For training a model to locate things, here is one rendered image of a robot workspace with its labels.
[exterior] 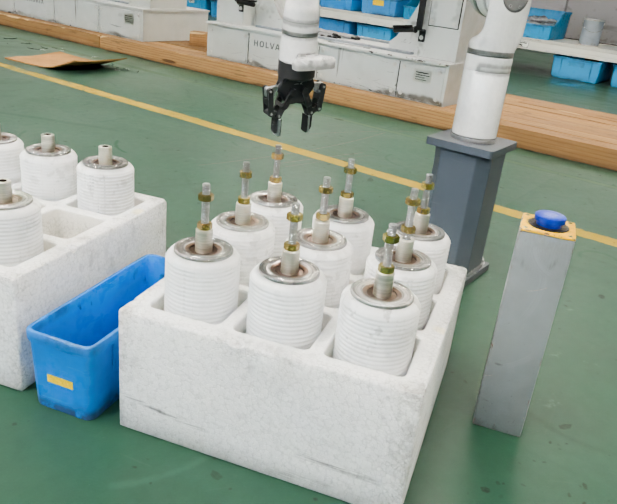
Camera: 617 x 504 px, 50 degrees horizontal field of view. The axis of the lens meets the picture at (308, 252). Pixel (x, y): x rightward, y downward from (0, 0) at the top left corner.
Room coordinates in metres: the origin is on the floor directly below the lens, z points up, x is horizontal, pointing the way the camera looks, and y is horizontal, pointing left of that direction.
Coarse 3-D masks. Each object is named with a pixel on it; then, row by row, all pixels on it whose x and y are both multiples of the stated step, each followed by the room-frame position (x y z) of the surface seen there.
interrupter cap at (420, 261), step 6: (396, 246) 0.85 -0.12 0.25; (378, 252) 0.83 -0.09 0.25; (414, 252) 0.84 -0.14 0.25; (420, 252) 0.84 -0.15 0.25; (378, 258) 0.80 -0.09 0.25; (414, 258) 0.83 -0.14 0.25; (420, 258) 0.82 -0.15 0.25; (426, 258) 0.83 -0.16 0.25; (396, 264) 0.79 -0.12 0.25; (402, 264) 0.79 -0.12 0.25; (408, 264) 0.80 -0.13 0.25; (414, 264) 0.80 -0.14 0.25; (420, 264) 0.80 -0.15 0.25; (426, 264) 0.80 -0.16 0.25; (402, 270) 0.78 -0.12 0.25; (408, 270) 0.78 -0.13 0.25; (414, 270) 0.78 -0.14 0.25; (420, 270) 0.79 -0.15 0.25
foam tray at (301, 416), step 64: (128, 320) 0.72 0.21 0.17; (192, 320) 0.72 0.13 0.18; (448, 320) 0.80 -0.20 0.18; (128, 384) 0.72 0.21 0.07; (192, 384) 0.69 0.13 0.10; (256, 384) 0.67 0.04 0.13; (320, 384) 0.65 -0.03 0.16; (384, 384) 0.63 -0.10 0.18; (192, 448) 0.69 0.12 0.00; (256, 448) 0.67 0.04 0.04; (320, 448) 0.64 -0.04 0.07; (384, 448) 0.62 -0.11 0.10
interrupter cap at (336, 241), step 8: (304, 232) 0.87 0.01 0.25; (312, 232) 0.87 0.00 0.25; (336, 232) 0.88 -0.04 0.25; (296, 240) 0.84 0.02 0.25; (304, 240) 0.84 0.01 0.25; (312, 240) 0.85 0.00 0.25; (328, 240) 0.86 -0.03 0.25; (336, 240) 0.85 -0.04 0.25; (344, 240) 0.85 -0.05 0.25; (312, 248) 0.82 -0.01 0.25; (320, 248) 0.82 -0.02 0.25; (328, 248) 0.82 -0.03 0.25; (336, 248) 0.82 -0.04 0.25
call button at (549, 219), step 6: (540, 210) 0.85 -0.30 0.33; (546, 210) 0.86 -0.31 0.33; (534, 216) 0.85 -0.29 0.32; (540, 216) 0.83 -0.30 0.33; (546, 216) 0.83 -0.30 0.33; (552, 216) 0.83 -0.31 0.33; (558, 216) 0.83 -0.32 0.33; (564, 216) 0.84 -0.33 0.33; (540, 222) 0.83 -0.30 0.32; (546, 222) 0.82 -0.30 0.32; (552, 222) 0.82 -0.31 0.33; (558, 222) 0.82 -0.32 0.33; (564, 222) 0.83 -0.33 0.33; (552, 228) 0.82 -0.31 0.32; (558, 228) 0.83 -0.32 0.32
